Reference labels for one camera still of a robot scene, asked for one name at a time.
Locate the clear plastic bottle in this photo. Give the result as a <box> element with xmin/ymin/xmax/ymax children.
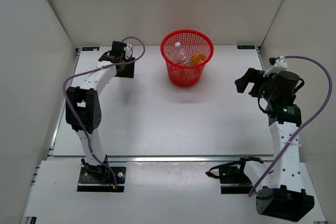
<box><xmin>167</xmin><ymin>42</ymin><xmax>191</xmax><ymax>66</ymax></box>

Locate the orange juice bottle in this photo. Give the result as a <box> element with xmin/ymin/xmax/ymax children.
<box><xmin>190</xmin><ymin>54</ymin><xmax>206</xmax><ymax>66</ymax></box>

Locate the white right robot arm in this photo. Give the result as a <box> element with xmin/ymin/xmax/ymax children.
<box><xmin>235</xmin><ymin>68</ymin><xmax>314</xmax><ymax>222</ymax></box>

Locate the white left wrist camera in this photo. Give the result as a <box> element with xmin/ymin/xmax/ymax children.
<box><xmin>125</xmin><ymin>44</ymin><xmax>133</xmax><ymax>59</ymax></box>

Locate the red mesh bin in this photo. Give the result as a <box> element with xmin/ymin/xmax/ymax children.
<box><xmin>160</xmin><ymin>29</ymin><xmax>214</xmax><ymax>88</ymax></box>

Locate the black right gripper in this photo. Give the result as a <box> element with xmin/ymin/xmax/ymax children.
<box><xmin>235</xmin><ymin>68</ymin><xmax>278</xmax><ymax>102</ymax></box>

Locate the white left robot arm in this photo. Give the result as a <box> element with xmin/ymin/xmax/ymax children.
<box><xmin>66</xmin><ymin>41</ymin><xmax>135</xmax><ymax>182</ymax></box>

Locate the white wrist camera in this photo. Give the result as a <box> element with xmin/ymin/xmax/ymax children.
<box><xmin>125</xmin><ymin>44</ymin><xmax>133</xmax><ymax>59</ymax></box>
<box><xmin>263</xmin><ymin>56</ymin><xmax>288</xmax><ymax>77</ymax></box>

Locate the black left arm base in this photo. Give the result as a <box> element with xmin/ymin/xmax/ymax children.
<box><xmin>77</xmin><ymin>158</ymin><xmax>127</xmax><ymax>193</ymax></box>

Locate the blue label clear bottle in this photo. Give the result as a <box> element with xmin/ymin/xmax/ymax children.
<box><xmin>120</xmin><ymin>78</ymin><xmax>133</xmax><ymax>92</ymax></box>

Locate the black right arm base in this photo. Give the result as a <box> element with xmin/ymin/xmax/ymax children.
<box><xmin>205</xmin><ymin>155</ymin><xmax>264</xmax><ymax>195</ymax></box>

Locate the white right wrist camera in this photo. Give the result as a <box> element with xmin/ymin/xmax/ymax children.
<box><xmin>263</xmin><ymin>56</ymin><xmax>288</xmax><ymax>77</ymax></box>

